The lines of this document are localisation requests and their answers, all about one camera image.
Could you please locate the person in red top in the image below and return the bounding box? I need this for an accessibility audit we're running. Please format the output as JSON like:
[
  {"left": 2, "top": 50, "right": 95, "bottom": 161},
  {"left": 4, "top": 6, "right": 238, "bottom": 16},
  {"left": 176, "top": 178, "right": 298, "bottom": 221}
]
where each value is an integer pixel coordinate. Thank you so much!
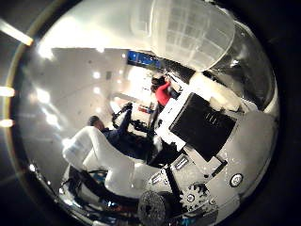
[{"left": 150, "top": 73, "right": 174, "bottom": 108}]

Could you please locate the person in dark blue top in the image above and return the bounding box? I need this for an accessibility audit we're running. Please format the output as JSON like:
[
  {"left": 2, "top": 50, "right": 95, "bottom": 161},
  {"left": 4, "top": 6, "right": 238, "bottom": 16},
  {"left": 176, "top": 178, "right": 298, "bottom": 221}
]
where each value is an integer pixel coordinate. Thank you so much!
[{"left": 86, "top": 108, "right": 152, "bottom": 158}]

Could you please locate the blue wall banner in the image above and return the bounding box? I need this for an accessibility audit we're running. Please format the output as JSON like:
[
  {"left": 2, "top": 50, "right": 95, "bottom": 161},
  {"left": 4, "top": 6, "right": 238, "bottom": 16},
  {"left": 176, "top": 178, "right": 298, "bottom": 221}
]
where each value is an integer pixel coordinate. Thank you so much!
[{"left": 126, "top": 50, "right": 165, "bottom": 71}]

